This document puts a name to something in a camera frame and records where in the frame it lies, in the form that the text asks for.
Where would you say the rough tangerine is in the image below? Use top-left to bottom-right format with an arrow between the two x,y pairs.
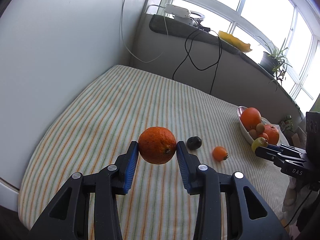
138,127 -> 177,165

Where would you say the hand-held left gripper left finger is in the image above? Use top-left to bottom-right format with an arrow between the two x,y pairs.
29,141 -> 139,240

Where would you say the white window frame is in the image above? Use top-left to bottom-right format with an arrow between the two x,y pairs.
150,0 -> 320,115

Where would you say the person's right hand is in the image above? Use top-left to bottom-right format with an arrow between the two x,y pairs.
282,178 -> 310,220

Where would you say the medium orange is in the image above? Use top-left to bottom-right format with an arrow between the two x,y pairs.
262,124 -> 280,145

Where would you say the potted green plant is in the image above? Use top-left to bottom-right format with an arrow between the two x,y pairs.
256,36 -> 293,93

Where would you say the dark brown chestnut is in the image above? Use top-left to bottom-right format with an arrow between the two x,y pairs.
187,136 -> 202,151

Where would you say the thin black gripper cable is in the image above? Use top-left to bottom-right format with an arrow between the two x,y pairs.
285,189 -> 313,228

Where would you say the yellow-green fruit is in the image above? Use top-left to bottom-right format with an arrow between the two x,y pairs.
251,137 -> 268,153

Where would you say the yellow dish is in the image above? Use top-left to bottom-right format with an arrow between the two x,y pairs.
218,30 -> 253,53

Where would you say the small kumquat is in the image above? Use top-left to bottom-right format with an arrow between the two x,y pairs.
212,146 -> 229,162

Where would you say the white ring light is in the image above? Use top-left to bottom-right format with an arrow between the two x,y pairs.
189,10 -> 207,27

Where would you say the large orange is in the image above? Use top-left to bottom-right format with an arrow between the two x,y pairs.
240,107 -> 262,132

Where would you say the green printed box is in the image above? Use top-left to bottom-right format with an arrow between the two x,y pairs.
281,115 -> 294,132

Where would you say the floral white plate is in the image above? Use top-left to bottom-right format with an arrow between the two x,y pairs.
237,106 -> 282,145

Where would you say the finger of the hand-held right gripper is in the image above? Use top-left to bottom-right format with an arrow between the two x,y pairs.
278,144 -> 307,159
255,146 -> 286,168

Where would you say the white device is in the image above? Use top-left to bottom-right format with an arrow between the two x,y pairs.
164,4 -> 198,27

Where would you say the white cable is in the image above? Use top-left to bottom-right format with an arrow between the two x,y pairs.
120,0 -> 168,63

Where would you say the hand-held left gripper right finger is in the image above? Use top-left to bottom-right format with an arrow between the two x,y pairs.
176,141 -> 290,240

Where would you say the striped blanket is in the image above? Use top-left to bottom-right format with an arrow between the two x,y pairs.
19,65 -> 292,240

